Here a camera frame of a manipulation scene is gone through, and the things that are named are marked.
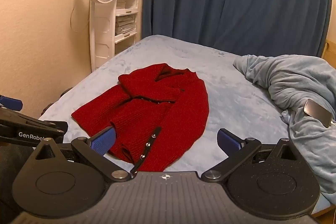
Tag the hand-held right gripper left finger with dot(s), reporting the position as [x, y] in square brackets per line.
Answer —
[103, 140]

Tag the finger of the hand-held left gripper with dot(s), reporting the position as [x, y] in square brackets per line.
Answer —
[10, 103]

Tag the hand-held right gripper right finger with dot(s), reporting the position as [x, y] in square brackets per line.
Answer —
[229, 140]

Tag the red knitted cardigan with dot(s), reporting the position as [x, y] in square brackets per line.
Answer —
[160, 113]

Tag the light blue bed sheet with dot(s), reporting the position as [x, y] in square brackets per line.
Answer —
[231, 98]

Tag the black dumbbell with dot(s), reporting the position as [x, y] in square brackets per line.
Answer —
[67, 92]

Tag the crumpled blue blanket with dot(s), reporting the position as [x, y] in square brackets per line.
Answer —
[302, 98]

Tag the smartphone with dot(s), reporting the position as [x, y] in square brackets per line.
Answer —
[317, 111]

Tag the wooden headboard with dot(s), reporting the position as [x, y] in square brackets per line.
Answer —
[330, 52]

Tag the white shelf unit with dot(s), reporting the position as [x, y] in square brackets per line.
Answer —
[128, 1]

